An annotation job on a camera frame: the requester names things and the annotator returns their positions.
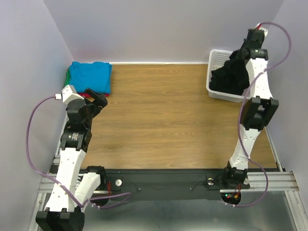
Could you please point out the aluminium frame rail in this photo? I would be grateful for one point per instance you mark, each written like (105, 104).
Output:
(277, 182)

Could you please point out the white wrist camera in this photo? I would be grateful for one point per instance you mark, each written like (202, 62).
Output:
(261, 27)
(68, 94)

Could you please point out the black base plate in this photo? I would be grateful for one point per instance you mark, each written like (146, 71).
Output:
(168, 184)

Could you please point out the green folded t shirt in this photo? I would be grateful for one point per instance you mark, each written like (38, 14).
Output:
(67, 78)

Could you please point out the black t shirt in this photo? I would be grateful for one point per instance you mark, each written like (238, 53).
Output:
(231, 78)

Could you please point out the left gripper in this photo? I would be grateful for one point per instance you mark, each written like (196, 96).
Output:
(99, 102)

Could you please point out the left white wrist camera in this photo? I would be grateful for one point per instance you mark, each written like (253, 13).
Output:
(68, 94)

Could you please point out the white plastic basket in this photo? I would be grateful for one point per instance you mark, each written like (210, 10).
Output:
(217, 59)

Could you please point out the blue folded t shirt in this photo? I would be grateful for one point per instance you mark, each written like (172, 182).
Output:
(96, 76)

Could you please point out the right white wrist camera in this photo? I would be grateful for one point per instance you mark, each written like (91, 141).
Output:
(261, 27)

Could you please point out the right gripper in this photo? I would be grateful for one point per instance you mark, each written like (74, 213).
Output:
(240, 56)

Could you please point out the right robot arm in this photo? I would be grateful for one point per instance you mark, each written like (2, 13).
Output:
(258, 107)

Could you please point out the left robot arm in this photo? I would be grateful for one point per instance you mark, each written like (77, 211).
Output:
(65, 208)

